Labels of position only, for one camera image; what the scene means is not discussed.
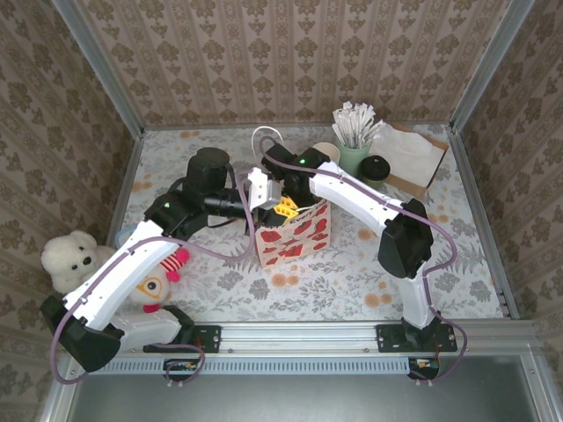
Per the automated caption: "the floral patterned tablecloth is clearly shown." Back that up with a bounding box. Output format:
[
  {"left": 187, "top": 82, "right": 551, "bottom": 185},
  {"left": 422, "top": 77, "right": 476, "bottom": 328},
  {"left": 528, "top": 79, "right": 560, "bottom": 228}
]
[{"left": 96, "top": 125, "right": 505, "bottom": 324}]

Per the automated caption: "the grey metal panel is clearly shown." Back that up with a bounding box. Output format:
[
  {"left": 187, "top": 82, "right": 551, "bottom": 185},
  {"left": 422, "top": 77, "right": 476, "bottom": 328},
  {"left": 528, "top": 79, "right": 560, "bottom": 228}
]
[{"left": 37, "top": 351, "right": 563, "bottom": 422}]

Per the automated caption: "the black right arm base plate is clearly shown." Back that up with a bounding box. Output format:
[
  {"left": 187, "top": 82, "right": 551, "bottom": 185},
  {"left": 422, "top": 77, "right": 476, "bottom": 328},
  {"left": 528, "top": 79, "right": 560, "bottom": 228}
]
[{"left": 376, "top": 324, "right": 458, "bottom": 353}]

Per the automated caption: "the white wrapped straws bundle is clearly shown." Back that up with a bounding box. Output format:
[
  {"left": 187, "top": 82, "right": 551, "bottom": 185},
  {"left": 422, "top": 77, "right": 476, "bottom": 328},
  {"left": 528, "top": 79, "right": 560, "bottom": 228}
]
[{"left": 332, "top": 101, "right": 387, "bottom": 149}]

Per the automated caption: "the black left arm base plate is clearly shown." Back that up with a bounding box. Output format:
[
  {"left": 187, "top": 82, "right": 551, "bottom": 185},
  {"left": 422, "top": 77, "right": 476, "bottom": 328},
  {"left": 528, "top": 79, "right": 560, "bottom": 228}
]
[{"left": 143, "top": 324, "right": 222, "bottom": 354}]

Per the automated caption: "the pale green straw holder cup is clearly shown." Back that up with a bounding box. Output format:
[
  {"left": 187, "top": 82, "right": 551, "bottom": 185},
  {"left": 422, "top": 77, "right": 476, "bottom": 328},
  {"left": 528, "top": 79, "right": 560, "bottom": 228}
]
[{"left": 336, "top": 135, "right": 371, "bottom": 179}]

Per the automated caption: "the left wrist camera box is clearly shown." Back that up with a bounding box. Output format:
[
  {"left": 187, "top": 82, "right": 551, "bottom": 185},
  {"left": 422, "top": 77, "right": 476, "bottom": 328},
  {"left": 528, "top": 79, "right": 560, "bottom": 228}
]
[{"left": 245, "top": 166, "right": 283, "bottom": 211}]

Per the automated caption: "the black cup lid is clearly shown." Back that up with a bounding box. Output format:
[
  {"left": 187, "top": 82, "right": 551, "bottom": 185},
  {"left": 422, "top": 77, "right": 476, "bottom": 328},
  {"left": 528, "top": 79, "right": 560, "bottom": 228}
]
[{"left": 359, "top": 156, "right": 391, "bottom": 181}]

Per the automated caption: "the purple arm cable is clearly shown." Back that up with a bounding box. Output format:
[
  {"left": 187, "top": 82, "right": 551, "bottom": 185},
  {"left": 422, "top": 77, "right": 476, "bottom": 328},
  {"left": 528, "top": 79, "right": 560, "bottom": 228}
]
[
  {"left": 258, "top": 135, "right": 467, "bottom": 388},
  {"left": 48, "top": 169, "right": 260, "bottom": 389}
]

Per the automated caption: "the white teddy bear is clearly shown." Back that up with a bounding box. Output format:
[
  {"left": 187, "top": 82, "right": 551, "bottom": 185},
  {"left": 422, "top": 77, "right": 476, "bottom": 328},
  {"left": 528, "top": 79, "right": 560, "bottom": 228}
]
[{"left": 40, "top": 229, "right": 120, "bottom": 295}]

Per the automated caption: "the aluminium front rail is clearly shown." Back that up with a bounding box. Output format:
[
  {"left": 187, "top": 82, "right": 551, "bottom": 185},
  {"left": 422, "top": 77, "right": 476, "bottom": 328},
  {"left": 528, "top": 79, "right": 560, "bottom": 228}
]
[{"left": 65, "top": 319, "right": 536, "bottom": 355}]

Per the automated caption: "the black controller board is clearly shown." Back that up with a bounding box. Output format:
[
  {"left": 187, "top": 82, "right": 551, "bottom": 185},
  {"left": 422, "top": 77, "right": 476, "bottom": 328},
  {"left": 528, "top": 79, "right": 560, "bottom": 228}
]
[
  {"left": 407, "top": 356, "right": 441, "bottom": 380},
  {"left": 163, "top": 358, "right": 201, "bottom": 382}
]

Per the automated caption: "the grey slotted cable duct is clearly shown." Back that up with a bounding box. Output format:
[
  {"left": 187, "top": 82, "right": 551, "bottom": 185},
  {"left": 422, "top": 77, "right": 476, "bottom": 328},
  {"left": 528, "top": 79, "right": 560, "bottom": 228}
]
[{"left": 81, "top": 356, "right": 417, "bottom": 375}]

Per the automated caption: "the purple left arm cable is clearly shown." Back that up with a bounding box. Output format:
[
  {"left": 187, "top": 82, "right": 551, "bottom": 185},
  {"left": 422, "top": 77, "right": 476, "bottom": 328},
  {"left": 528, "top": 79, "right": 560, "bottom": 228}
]
[{"left": 48, "top": 169, "right": 260, "bottom": 389}]

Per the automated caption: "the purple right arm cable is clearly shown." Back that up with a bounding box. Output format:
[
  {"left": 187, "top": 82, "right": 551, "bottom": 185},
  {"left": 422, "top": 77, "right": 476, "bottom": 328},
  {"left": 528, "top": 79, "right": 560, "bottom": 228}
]
[{"left": 258, "top": 135, "right": 467, "bottom": 388}]

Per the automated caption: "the white red paper gift bag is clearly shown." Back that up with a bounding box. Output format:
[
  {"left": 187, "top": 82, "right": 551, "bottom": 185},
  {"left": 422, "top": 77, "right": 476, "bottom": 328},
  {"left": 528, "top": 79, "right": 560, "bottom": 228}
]
[{"left": 251, "top": 126, "right": 332, "bottom": 270}]

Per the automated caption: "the aluminium side rail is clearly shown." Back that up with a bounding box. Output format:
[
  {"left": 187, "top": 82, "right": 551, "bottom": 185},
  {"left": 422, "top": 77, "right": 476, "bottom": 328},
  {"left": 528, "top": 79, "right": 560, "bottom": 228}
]
[
  {"left": 447, "top": 127, "right": 521, "bottom": 321},
  {"left": 83, "top": 129, "right": 146, "bottom": 324}
]

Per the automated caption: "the brown cardboard tray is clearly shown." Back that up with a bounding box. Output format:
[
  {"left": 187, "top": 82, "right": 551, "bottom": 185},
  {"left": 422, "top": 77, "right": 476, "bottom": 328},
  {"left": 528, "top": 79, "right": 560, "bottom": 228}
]
[{"left": 380, "top": 122, "right": 450, "bottom": 200}]

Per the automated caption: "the stack of paper cups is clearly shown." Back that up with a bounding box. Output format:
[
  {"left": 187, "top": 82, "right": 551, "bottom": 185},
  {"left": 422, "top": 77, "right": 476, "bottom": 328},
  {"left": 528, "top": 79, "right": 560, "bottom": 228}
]
[{"left": 311, "top": 142, "right": 342, "bottom": 164}]

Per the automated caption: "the aluminium frame post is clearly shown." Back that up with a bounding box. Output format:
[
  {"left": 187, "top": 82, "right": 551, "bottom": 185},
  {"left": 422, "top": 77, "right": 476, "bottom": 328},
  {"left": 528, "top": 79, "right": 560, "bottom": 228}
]
[
  {"left": 448, "top": 0, "right": 536, "bottom": 133},
  {"left": 51, "top": 0, "right": 146, "bottom": 138}
]

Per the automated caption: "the pink cream plush toy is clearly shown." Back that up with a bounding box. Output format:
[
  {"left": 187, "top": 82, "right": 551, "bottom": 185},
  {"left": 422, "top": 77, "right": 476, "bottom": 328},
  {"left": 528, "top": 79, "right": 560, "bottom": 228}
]
[{"left": 127, "top": 246, "right": 191, "bottom": 314}]

